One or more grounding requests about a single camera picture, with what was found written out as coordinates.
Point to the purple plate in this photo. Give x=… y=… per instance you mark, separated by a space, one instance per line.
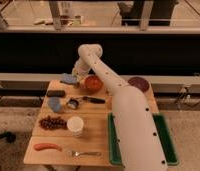
x=139 y=82

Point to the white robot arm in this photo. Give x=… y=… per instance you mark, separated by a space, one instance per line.
x=138 y=140

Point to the green plastic tray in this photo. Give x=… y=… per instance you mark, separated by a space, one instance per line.
x=164 y=136

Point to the silver metal fork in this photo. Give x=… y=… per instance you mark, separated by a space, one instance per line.
x=77 y=154

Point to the bunch of dark grapes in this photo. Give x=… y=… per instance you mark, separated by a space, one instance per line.
x=52 y=123

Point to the wooden table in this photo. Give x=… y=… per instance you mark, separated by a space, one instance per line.
x=94 y=137

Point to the orange sausage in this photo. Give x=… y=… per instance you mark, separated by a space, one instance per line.
x=44 y=146

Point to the white paper cup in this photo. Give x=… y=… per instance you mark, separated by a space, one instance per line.
x=75 y=125

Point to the blue sponge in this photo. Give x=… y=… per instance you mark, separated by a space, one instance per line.
x=68 y=79

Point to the black handled measuring scoop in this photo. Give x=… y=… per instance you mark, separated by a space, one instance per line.
x=73 y=103

